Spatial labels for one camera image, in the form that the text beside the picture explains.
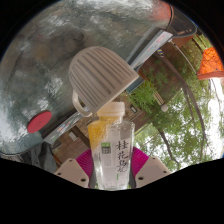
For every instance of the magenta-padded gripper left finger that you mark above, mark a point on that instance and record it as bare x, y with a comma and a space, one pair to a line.
71, 170

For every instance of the white ribbed mug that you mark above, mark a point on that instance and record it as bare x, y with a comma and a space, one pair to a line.
100, 75

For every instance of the black wall lantern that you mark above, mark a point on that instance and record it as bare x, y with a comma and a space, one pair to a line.
133, 109

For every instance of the orange canopy tent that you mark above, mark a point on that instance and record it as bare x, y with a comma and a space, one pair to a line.
210, 65

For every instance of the black laptop with stickers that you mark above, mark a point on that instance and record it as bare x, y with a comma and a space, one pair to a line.
63, 126

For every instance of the globe-topped garden lamp post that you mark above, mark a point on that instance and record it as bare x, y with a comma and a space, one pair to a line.
164, 107

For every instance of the flat round red coaster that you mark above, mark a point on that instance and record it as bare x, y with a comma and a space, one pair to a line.
39, 122

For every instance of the clear white-capped drink bottle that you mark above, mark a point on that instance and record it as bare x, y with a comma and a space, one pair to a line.
111, 153

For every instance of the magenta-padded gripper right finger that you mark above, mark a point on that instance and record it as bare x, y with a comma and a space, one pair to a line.
150, 168

